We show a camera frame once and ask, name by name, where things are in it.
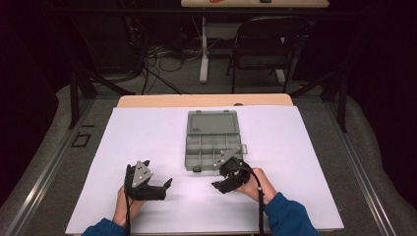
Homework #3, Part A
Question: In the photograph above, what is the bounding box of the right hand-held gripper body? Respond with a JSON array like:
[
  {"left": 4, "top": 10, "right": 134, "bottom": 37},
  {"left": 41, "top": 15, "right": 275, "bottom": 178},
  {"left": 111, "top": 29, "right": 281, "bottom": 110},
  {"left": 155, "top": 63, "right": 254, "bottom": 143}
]
[{"left": 212, "top": 147, "right": 253, "bottom": 191}]

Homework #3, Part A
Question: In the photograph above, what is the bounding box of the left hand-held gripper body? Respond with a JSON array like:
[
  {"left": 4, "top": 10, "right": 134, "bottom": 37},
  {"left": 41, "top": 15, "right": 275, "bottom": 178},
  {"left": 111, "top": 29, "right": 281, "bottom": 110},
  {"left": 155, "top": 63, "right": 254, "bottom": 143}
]
[{"left": 123, "top": 160, "right": 167, "bottom": 202}]

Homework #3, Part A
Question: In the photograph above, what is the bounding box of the grey plastic compartment box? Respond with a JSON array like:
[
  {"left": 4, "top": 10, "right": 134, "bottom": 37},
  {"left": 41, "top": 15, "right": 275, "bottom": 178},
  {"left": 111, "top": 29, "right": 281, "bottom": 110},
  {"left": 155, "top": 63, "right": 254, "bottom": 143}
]
[{"left": 184, "top": 109, "right": 249, "bottom": 174}]

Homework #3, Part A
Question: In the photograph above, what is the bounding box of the person's right hand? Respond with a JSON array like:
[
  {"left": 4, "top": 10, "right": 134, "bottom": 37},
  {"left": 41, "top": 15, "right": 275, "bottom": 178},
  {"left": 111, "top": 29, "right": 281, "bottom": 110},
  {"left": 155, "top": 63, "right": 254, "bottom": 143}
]
[{"left": 234, "top": 168, "right": 278, "bottom": 206}]

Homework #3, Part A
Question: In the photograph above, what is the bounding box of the person's left hand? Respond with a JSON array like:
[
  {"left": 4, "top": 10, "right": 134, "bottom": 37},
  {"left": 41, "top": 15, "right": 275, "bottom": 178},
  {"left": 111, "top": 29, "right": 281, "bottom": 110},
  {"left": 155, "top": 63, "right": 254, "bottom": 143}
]
[{"left": 112, "top": 186, "right": 146, "bottom": 228}]

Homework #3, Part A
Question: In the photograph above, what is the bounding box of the white paper sheet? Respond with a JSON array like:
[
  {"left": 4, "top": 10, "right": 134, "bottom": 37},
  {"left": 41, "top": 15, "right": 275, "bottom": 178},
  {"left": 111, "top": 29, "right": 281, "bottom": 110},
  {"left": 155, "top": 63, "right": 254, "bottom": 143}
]
[{"left": 65, "top": 105, "right": 344, "bottom": 234}]

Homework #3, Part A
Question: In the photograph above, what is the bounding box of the black metal stand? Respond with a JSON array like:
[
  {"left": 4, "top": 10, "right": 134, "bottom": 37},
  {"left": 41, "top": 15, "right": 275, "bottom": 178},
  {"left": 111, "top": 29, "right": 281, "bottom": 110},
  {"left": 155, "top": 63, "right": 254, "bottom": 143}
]
[
  {"left": 289, "top": 70, "right": 348, "bottom": 134},
  {"left": 68, "top": 19, "right": 136, "bottom": 131}
]

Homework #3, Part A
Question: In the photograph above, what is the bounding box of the black folding chair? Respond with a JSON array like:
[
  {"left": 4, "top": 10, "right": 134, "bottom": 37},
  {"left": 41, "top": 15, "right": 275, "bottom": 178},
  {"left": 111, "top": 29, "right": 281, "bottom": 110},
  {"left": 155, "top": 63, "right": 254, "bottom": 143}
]
[{"left": 225, "top": 15, "right": 311, "bottom": 94}]

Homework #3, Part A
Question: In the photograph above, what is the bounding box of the white-legged desk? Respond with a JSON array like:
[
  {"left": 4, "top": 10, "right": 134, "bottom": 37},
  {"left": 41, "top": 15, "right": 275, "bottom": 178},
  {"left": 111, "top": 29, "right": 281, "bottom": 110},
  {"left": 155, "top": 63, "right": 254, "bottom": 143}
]
[{"left": 180, "top": 0, "right": 329, "bottom": 85}]

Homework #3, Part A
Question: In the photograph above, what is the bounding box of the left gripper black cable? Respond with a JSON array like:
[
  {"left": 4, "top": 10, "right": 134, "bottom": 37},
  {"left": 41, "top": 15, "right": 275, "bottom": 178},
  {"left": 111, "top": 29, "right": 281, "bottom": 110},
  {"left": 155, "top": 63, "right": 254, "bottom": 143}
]
[{"left": 123, "top": 196, "right": 133, "bottom": 236}]

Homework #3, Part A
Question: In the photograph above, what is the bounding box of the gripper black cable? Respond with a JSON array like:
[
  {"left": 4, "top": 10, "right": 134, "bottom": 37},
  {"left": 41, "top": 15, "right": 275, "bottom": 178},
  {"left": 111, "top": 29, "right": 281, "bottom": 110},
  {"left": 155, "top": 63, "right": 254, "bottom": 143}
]
[
  {"left": 229, "top": 165, "right": 266, "bottom": 236},
  {"left": 123, "top": 196, "right": 133, "bottom": 236}
]

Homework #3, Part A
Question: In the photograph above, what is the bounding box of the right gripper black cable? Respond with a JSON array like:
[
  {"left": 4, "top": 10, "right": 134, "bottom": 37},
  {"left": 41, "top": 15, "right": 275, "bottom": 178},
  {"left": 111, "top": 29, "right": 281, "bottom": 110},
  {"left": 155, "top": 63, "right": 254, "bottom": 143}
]
[{"left": 229, "top": 165, "right": 266, "bottom": 236}]

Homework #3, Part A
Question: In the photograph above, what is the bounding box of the aluminium floor rail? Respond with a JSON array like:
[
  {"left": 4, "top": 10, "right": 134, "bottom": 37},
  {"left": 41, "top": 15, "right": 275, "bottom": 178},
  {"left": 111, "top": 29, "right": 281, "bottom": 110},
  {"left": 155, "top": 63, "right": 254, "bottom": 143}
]
[
  {"left": 4, "top": 97, "right": 94, "bottom": 236},
  {"left": 324, "top": 101, "right": 397, "bottom": 236}
]

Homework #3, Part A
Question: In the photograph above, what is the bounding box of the tangle of floor cables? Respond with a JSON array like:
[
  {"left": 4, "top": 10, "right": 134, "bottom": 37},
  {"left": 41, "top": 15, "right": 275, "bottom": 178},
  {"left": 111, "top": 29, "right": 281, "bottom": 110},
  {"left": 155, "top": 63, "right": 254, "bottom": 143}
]
[{"left": 124, "top": 16, "right": 217, "bottom": 96}]

